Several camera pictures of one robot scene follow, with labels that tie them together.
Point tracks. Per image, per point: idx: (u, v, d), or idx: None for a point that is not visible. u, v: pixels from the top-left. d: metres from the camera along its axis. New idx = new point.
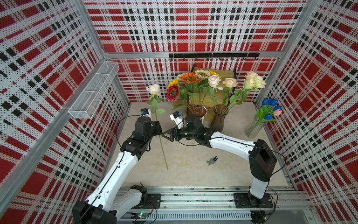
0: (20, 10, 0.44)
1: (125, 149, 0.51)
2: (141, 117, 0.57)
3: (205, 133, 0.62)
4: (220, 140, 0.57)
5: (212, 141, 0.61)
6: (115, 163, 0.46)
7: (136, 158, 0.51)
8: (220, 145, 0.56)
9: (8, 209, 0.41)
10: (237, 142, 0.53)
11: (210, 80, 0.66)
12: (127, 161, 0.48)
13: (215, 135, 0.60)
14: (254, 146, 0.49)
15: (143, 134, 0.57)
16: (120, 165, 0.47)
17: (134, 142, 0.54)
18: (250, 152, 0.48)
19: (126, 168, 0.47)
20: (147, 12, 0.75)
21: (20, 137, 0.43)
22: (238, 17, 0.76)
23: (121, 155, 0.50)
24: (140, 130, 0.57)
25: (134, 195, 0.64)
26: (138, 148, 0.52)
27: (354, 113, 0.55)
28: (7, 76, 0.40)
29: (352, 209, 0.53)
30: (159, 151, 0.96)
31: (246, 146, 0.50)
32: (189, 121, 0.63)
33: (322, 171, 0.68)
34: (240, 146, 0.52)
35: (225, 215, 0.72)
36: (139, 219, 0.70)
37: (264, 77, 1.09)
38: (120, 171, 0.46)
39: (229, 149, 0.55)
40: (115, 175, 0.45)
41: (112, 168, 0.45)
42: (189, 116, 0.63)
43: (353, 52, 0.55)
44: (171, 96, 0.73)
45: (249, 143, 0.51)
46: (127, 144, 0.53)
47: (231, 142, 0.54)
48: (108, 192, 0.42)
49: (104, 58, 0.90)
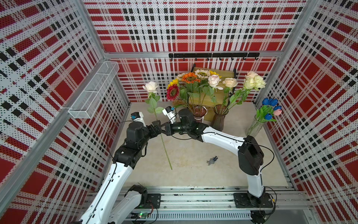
0: (20, 10, 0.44)
1: (118, 160, 0.49)
2: (135, 123, 0.54)
3: (197, 128, 0.63)
4: (212, 135, 0.59)
5: (204, 135, 0.62)
6: (108, 176, 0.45)
7: (131, 168, 0.49)
8: (211, 140, 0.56)
9: (8, 209, 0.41)
10: (228, 137, 0.55)
11: (210, 80, 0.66)
12: (120, 174, 0.46)
13: (207, 129, 0.61)
14: (244, 141, 0.51)
15: (135, 141, 0.54)
16: (114, 178, 0.45)
17: (126, 151, 0.51)
18: (239, 147, 0.51)
19: (119, 180, 0.45)
20: (147, 12, 0.75)
21: (20, 137, 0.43)
22: (238, 16, 0.76)
23: (114, 167, 0.47)
24: (132, 138, 0.53)
25: (133, 199, 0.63)
26: (132, 157, 0.49)
27: (354, 113, 0.55)
28: (7, 76, 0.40)
29: (352, 209, 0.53)
30: (160, 152, 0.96)
31: (236, 142, 0.52)
32: (183, 115, 0.63)
33: (321, 171, 0.69)
34: (230, 141, 0.54)
35: (225, 215, 0.72)
36: (139, 219, 0.70)
37: (264, 77, 1.09)
38: (114, 185, 0.44)
39: (218, 144, 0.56)
40: (109, 190, 0.43)
41: (105, 182, 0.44)
42: (183, 110, 0.64)
43: (353, 52, 0.55)
44: (171, 96, 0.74)
45: (239, 138, 0.53)
46: (119, 155, 0.50)
47: (222, 137, 0.56)
48: (102, 209, 0.40)
49: (104, 58, 0.90)
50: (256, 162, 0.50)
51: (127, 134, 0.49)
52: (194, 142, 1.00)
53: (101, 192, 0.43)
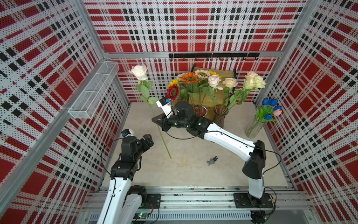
0: (19, 10, 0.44)
1: (116, 175, 0.50)
2: (127, 138, 0.57)
3: (200, 123, 0.54)
4: (218, 135, 0.51)
5: (207, 134, 0.54)
6: (109, 192, 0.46)
7: (130, 180, 0.51)
8: (216, 139, 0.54)
9: (8, 209, 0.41)
10: (237, 140, 0.49)
11: (210, 80, 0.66)
12: (121, 187, 0.48)
13: (212, 128, 0.52)
14: (255, 147, 0.47)
15: (131, 154, 0.57)
16: (116, 193, 0.47)
17: (123, 165, 0.53)
18: (251, 154, 0.47)
19: (121, 194, 0.47)
20: (147, 12, 0.75)
21: (20, 137, 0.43)
22: (238, 17, 0.76)
23: (113, 182, 0.49)
24: (127, 151, 0.56)
25: (133, 202, 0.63)
26: (130, 169, 0.52)
27: (353, 113, 0.55)
28: (7, 76, 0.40)
29: (352, 209, 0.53)
30: (160, 152, 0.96)
31: (246, 147, 0.48)
32: (182, 107, 0.53)
33: (321, 171, 0.69)
34: (240, 145, 0.48)
35: (225, 215, 0.72)
36: (139, 219, 0.70)
37: (264, 77, 1.09)
38: (117, 199, 0.45)
39: (223, 144, 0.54)
40: (113, 206, 0.44)
41: (106, 199, 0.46)
42: (182, 103, 0.53)
43: (353, 52, 0.55)
44: (171, 96, 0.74)
45: (249, 142, 0.49)
46: (116, 170, 0.51)
47: (230, 139, 0.50)
48: None
49: (104, 58, 0.90)
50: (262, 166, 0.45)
51: (122, 148, 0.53)
52: (194, 142, 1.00)
53: (105, 210, 0.44)
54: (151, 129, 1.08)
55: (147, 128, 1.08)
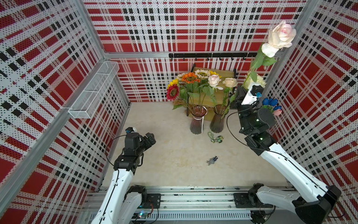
0: (20, 10, 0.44)
1: (119, 167, 0.52)
2: (131, 134, 0.59)
3: (262, 138, 0.49)
4: (280, 159, 0.46)
5: (268, 153, 0.48)
6: (112, 182, 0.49)
7: (132, 173, 0.53)
8: (275, 162, 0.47)
9: (8, 208, 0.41)
10: (305, 175, 0.42)
11: (210, 80, 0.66)
12: (124, 178, 0.50)
13: (275, 148, 0.47)
14: (328, 193, 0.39)
15: (133, 149, 0.59)
16: (119, 182, 0.48)
17: (126, 158, 0.55)
18: (320, 198, 0.38)
19: (124, 184, 0.48)
20: (147, 12, 0.75)
21: (20, 137, 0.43)
22: (238, 17, 0.76)
23: (116, 173, 0.51)
24: (130, 145, 0.59)
25: (134, 200, 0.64)
26: (132, 162, 0.54)
27: (353, 113, 0.55)
28: (7, 76, 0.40)
29: (352, 209, 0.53)
30: (159, 152, 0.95)
31: (316, 188, 0.39)
32: (264, 119, 0.44)
33: (322, 171, 0.68)
34: (306, 182, 0.41)
35: (225, 214, 0.72)
36: (139, 218, 0.70)
37: (264, 77, 1.09)
38: (120, 188, 0.47)
39: (283, 171, 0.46)
40: (115, 193, 0.46)
41: (110, 187, 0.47)
42: (268, 116, 0.44)
43: (353, 52, 0.55)
44: (171, 96, 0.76)
45: (320, 184, 0.40)
46: (120, 162, 0.54)
47: (295, 170, 0.43)
48: (111, 211, 0.42)
49: (104, 58, 0.90)
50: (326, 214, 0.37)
51: (126, 143, 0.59)
52: (194, 142, 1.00)
53: (108, 197, 0.45)
54: (151, 128, 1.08)
55: (147, 128, 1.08)
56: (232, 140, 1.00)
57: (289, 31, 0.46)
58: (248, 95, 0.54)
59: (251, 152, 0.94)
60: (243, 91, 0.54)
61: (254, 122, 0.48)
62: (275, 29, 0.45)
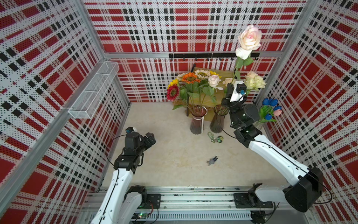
0: (20, 10, 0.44)
1: (119, 167, 0.52)
2: (131, 134, 0.59)
3: (248, 131, 0.54)
4: (265, 147, 0.50)
5: (254, 143, 0.53)
6: (112, 181, 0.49)
7: (132, 172, 0.53)
8: (261, 151, 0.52)
9: (8, 209, 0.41)
10: (286, 159, 0.45)
11: (210, 80, 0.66)
12: (124, 177, 0.50)
13: (260, 138, 0.51)
14: (307, 174, 0.41)
15: (133, 148, 0.59)
16: (119, 182, 0.48)
17: (126, 158, 0.55)
18: (300, 178, 0.41)
19: (124, 183, 0.48)
20: (147, 13, 0.75)
21: (20, 137, 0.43)
22: (239, 17, 0.76)
23: (117, 172, 0.51)
24: (130, 145, 0.59)
25: (134, 200, 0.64)
26: (132, 162, 0.54)
27: (354, 113, 0.55)
28: (8, 76, 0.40)
29: (352, 209, 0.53)
30: (159, 152, 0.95)
31: (297, 169, 0.42)
32: (250, 115, 0.49)
33: (322, 171, 0.68)
34: (288, 165, 0.44)
35: (225, 215, 0.72)
36: (139, 219, 0.70)
37: (264, 77, 1.09)
38: (120, 188, 0.47)
39: (269, 159, 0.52)
40: (116, 192, 0.46)
41: (110, 186, 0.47)
42: (254, 111, 0.49)
43: (353, 52, 0.55)
44: (171, 96, 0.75)
45: (301, 166, 0.43)
46: (120, 162, 0.54)
47: (278, 156, 0.46)
48: (112, 210, 0.42)
49: (104, 58, 0.90)
50: (312, 197, 0.40)
51: (126, 143, 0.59)
52: (194, 142, 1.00)
53: (108, 197, 0.45)
54: (151, 128, 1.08)
55: (147, 128, 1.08)
56: (232, 140, 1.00)
57: (255, 34, 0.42)
58: (234, 93, 0.60)
59: (251, 152, 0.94)
60: (231, 88, 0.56)
61: (241, 116, 0.53)
62: (242, 36, 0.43)
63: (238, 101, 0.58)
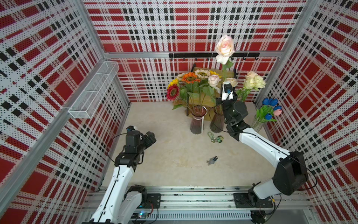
0: (20, 10, 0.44)
1: (120, 164, 0.53)
2: (131, 131, 0.60)
3: (238, 126, 0.60)
4: (251, 136, 0.55)
5: (242, 134, 0.59)
6: (112, 178, 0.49)
7: (132, 170, 0.53)
8: (249, 141, 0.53)
9: (8, 208, 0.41)
10: (270, 145, 0.50)
11: (210, 80, 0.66)
12: (125, 174, 0.50)
13: (248, 129, 0.57)
14: (288, 156, 0.45)
15: (134, 146, 0.60)
16: (119, 178, 0.49)
17: (127, 155, 0.56)
18: (281, 159, 0.45)
19: (125, 179, 0.49)
20: (147, 12, 0.75)
21: (20, 137, 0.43)
22: (238, 16, 0.76)
23: (117, 169, 0.51)
24: (131, 143, 0.60)
25: (134, 198, 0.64)
26: (132, 159, 0.54)
27: (353, 113, 0.55)
28: (7, 76, 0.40)
29: (352, 209, 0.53)
30: (159, 152, 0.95)
31: (278, 152, 0.46)
32: (238, 110, 0.56)
33: (322, 171, 0.68)
34: (271, 150, 0.48)
35: (225, 214, 0.72)
36: (139, 218, 0.70)
37: (264, 77, 1.09)
38: (120, 184, 0.47)
39: (256, 148, 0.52)
40: (116, 189, 0.46)
41: (111, 182, 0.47)
42: (241, 106, 0.55)
43: (353, 52, 0.55)
44: (171, 96, 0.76)
45: (283, 150, 0.47)
46: (120, 159, 0.54)
47: (263, 143, 0.51)
48: (112, 206, 0.42)
49: (104, 58, 0.90)
50: (295, 181, 0.43)
51: (127, 140, 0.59)
52: (194, 142, 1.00)
53: (109, 192, 0.45)
54: (151, 128, 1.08)
55: (147, 128, 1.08)
56: (232, 140, 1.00)
57: (228, 43, 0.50)
58: (221, 93, 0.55)
59: (251, 152, 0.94)
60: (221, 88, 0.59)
61: (231, 112, 0.60)
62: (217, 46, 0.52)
63: (228, 98, 0.65)
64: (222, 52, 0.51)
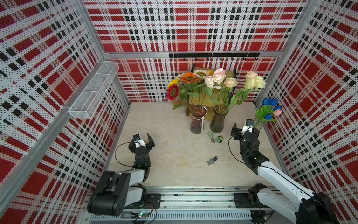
0: (20, 10, 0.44)
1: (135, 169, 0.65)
2: (139, 150, 0.69)
3: (256, 158, 0.60)
4: (271, 171, 0.54)
5: (261, 168, 0.58)
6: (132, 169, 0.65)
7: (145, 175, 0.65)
8: (269, 177, 0.56)
9: (8, 208, 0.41)
10: (292, 183, 0.48)
11: (207, 81, 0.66)
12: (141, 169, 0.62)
13: (267, 164, 0.56)
14: (312, 197, 0.42)
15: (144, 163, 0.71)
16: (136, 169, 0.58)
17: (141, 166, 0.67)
18: (304, 199, 0.42)
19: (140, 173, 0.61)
20: (147, 12, 0.75)
21: (20, 137, 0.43)
22: (238, 16, 0.76)
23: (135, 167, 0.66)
24: (141, 161, 0.70)
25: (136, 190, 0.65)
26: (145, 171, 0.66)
27: (354, 113, 0.55)
28: (7, 76, 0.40)
29: (352, 209, 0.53)
30: (159, 152, 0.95)
31: (300, 192, 0.44)
32: (249, 139, 0.61)
33: (322, 171, 0.68)
34: (292, 188, 0.46)
35: (225, 215, 0.72)
36: (139, 218, 0.70)
37: (264, 77, 1.09)
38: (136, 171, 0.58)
39: (277, 184, 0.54)
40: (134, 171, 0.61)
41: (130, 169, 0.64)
42: (251, 136, 0.61)
43: (353, 52, 0.55)
44: (171, 96, 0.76)
45: (306, 190, 0.45)
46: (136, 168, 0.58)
47: (283, 180, 0.49)
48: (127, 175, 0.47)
49: (104, 58, 0.90)
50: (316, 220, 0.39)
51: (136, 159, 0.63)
52: (194, 142, 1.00)
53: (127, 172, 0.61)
54: (151, 128, 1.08)
55: (147, 128, 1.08)
56: (232, 140, 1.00)
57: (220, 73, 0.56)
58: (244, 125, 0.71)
59: None
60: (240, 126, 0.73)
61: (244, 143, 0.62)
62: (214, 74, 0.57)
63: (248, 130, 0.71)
64: (215, 77, 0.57)
